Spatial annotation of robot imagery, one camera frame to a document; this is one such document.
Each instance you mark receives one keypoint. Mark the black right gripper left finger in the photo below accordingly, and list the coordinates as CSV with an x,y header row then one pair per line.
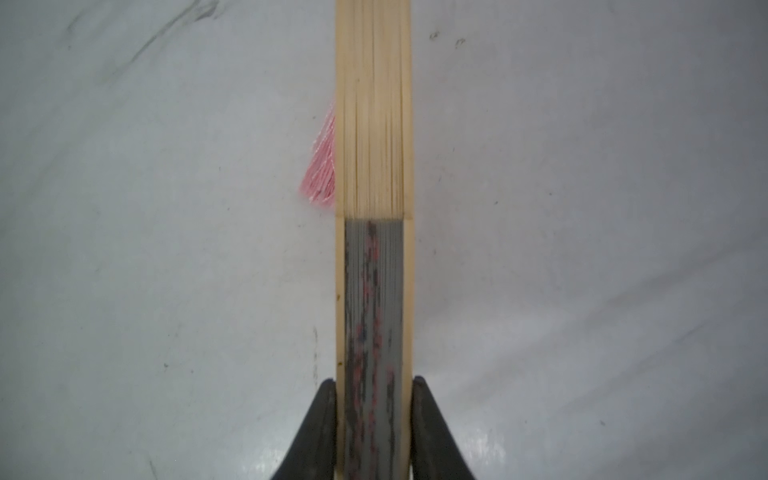
x,y
312,453

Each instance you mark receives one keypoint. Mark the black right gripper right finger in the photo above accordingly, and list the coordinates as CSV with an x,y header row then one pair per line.
x,y
434,453

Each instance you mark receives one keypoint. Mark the grey pink folding fan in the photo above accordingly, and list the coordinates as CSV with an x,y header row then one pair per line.
x,y
374,206

